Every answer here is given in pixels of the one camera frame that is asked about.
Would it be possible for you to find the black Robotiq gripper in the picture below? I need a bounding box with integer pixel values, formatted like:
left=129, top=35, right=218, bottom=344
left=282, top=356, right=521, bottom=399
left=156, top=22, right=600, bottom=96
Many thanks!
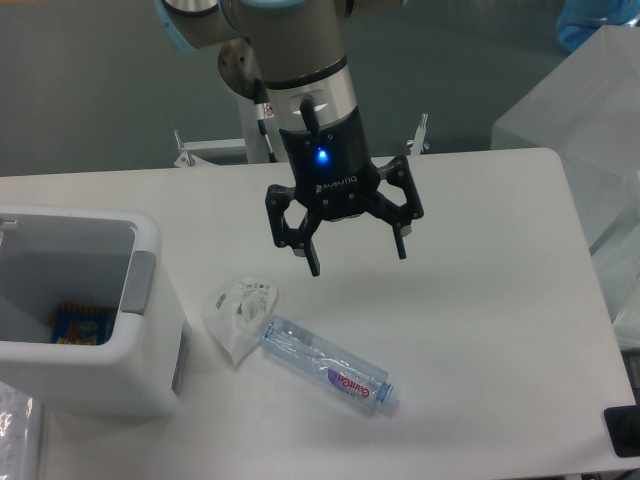
left=264, top=105, right=426, bottom=278

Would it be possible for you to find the white plastic bag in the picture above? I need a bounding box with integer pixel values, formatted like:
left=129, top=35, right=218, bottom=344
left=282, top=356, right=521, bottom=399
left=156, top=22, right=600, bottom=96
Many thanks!
left=202, top=276, right=279, bottom=368

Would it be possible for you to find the clear plastic water bottle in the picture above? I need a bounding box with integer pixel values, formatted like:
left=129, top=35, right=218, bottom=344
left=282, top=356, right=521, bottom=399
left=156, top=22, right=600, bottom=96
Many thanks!
left=261, top=316, right=399, bottom=416

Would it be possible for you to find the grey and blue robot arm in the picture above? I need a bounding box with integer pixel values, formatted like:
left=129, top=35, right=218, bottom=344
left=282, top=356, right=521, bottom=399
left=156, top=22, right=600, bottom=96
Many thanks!
left=155, top=1, right=424, bottom=275

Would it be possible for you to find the white plastic trash can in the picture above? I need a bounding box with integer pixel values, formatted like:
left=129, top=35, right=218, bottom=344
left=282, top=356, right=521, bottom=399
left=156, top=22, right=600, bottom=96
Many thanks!
left=1, top=204, right=189, bottom=416

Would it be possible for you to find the translucent plastic storage box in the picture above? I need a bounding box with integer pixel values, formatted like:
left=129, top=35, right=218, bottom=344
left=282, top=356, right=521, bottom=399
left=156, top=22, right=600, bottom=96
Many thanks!
left=490, top=23, right=640, bottom=256

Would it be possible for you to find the blue plastic bag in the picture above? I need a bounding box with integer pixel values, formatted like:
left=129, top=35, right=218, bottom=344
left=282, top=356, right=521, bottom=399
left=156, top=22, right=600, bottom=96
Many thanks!
left=556, top=0, right=639, bottom=53

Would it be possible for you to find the blue snack wrapper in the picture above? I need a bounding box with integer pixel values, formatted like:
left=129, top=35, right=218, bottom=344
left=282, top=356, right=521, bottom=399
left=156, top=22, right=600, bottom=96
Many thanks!
left=51, top=302, right=117, bottom=346

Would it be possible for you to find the black device at table edge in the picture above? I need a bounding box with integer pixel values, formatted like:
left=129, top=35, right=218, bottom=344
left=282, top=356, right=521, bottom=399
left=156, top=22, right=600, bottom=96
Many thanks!
left=604, top=405, right=639, bottom=458

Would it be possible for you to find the clear patterned plastic sheet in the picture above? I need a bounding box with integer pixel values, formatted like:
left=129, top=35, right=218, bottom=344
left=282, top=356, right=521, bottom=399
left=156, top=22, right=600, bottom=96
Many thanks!
left=1, top=383, right=42, bottom=479

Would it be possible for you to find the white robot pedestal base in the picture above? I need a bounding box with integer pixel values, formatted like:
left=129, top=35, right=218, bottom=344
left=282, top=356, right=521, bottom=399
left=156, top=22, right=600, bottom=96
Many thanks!
left=172, top=99, right=431, bottom=168

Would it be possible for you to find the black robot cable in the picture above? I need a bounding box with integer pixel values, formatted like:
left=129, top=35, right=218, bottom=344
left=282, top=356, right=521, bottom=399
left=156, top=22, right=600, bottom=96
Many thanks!
left=252, top=78, right=279, bottom=164

